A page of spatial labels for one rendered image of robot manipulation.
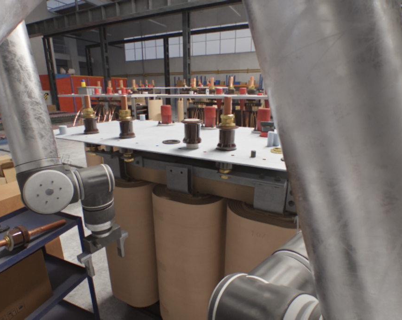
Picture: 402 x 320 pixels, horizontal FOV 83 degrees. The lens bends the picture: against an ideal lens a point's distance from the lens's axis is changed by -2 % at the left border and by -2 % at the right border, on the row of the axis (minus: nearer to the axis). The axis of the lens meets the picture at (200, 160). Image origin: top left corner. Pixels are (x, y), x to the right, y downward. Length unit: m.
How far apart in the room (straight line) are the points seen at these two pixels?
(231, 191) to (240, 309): 0.84
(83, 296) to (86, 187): 1.61
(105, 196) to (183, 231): 0.49
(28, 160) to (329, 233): 0.62
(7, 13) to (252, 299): 0.41
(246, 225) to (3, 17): 0.95
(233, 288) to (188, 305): 1.16
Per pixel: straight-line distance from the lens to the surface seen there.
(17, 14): 0.34
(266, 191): 0.98
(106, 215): 0.89
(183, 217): 1.16
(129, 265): 1.64
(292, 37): 0.18
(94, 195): 0.85
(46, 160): 0.66
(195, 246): 1.23
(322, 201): 0.18
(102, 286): 2.38
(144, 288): 1.75
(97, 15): 13.63
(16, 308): 1.56
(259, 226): 1.02
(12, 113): 0.69
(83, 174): 0.84
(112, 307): 2.19
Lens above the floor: 1.59
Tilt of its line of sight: 17 degrees down
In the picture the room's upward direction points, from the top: straight up
